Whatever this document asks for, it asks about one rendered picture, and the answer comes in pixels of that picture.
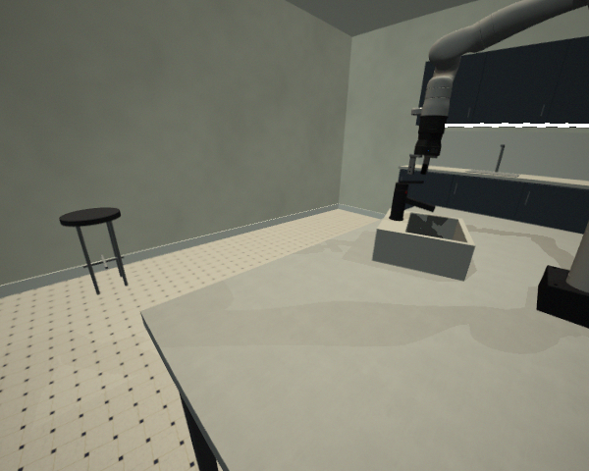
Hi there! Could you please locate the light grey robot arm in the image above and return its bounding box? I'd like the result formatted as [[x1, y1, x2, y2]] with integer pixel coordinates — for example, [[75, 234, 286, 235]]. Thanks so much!
[[425, 0, 589, 292]]

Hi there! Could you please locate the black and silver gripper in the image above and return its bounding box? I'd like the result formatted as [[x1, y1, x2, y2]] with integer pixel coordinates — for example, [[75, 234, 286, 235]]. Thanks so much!
[[407, 97, 450, 175]]

